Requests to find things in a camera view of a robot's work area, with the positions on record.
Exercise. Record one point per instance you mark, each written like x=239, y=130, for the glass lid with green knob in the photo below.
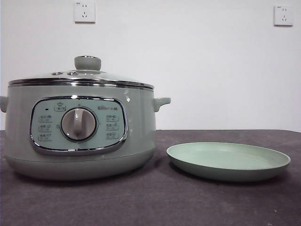
x=87, y=63

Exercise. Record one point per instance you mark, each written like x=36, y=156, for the pale green electric steamer pot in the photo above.
x=141, y=131

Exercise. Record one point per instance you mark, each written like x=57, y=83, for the pale green round plate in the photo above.
x=225, y=157

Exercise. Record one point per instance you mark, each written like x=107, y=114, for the white wall socket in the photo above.
x=85, y=11
x=283, y=16

